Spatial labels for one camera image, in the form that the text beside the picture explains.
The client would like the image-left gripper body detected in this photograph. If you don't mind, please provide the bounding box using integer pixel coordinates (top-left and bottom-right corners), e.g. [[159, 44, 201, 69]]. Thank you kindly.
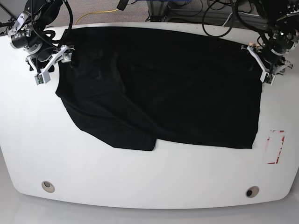
[[8, 13, 57, 68]]

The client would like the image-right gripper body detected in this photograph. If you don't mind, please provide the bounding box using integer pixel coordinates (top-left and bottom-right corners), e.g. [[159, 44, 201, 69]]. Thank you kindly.
[[256, 23, 299, 75]]

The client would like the black T-shirt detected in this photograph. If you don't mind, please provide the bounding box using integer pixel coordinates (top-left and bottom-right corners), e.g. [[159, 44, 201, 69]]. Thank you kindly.
[[56, 27, 262, 151]]

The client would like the black tripod leg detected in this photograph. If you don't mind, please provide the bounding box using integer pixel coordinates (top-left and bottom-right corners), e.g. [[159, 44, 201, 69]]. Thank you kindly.
[[0, 3, 15, 19]]

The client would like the red tape rectangle marking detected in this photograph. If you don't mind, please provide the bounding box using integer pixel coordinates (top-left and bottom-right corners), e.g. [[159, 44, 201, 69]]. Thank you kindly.
[[264, 130, 286, 164]]

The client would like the grey metal stand base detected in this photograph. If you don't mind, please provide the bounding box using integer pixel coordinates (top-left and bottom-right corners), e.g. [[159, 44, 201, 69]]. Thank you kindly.
[[148, 0, 187, 22]]

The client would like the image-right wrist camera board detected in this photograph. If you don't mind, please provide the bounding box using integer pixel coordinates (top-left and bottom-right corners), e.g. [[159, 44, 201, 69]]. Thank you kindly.
[[264, 73, 275, 85]]

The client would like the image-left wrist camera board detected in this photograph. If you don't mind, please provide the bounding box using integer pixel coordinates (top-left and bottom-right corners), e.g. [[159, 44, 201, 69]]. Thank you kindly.
[[34, 72, 50, 85]]

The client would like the yellow cable on floor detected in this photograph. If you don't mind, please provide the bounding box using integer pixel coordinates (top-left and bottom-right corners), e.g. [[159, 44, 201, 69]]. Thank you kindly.
[[75, 8, 119, 25]]

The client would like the right table cable grommet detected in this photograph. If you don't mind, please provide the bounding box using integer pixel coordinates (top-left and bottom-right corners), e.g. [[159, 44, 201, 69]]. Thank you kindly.
[[245, 186, 260, 198]]

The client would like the table cable grommet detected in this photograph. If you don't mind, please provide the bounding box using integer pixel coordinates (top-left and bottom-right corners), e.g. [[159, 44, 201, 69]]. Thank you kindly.
[[245, 186, 260, 198], [42, 181, 55, 193]]

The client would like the left table cable grommet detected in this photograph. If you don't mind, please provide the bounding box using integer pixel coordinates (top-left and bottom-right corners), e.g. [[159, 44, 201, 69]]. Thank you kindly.
[[42, 181, 55, 193]]

